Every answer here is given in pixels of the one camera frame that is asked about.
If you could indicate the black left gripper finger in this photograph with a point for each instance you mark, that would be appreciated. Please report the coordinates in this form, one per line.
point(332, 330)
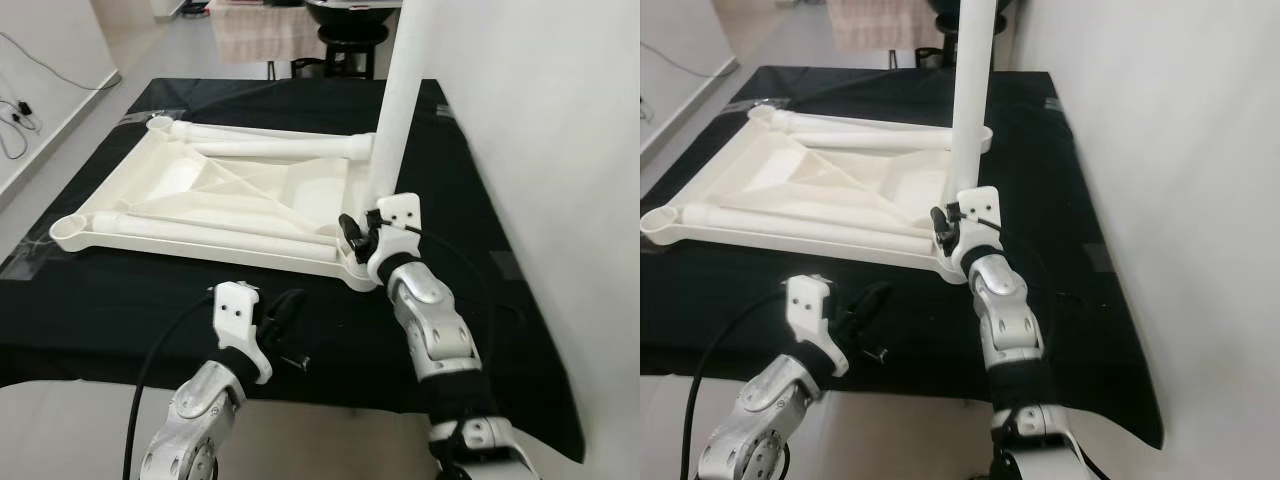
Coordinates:
point(880, 301)
point(868, 291)
point(284, 298)
point(293, 308)

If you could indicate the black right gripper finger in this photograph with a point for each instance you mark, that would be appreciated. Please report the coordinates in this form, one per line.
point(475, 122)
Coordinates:
point(942, 225)
point(350, 232)

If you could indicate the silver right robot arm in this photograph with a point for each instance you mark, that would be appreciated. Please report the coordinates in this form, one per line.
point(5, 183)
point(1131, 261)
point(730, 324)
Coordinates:
point(1005, 320)
point(430, 320)

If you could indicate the grey tape patch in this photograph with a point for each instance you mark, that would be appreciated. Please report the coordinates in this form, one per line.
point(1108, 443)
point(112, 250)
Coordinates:
point(505, 266)
point(1100, 258)
point(443, 111)
point(1054, 104)

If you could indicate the white plastic table top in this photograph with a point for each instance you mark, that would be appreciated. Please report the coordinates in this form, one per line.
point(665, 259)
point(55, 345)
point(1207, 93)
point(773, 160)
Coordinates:
point(770, 175)
point(175, 180)

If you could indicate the black round stool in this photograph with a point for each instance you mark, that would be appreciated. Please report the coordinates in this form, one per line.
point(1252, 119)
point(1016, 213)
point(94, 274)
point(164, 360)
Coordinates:
point(947, 22)
point(350, 33)

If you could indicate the beige checked cloth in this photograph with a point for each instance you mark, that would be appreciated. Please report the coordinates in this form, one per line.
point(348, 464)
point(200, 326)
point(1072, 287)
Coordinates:
point(880, 25)
point(260, 35)

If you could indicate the crumpled clear tape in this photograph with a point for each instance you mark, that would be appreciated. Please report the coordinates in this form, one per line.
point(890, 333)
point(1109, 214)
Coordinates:
point(150, 116)
point(768, 104)

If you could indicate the clear tape patch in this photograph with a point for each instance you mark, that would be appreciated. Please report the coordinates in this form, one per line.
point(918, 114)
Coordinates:
point(35, 262)

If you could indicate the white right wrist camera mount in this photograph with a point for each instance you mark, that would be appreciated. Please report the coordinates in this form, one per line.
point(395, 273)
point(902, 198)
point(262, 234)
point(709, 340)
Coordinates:
point(985, 205)
point(400, 212)

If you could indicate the black wall plug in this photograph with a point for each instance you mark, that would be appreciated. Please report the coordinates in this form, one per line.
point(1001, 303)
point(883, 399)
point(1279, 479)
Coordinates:
point(22, 108)

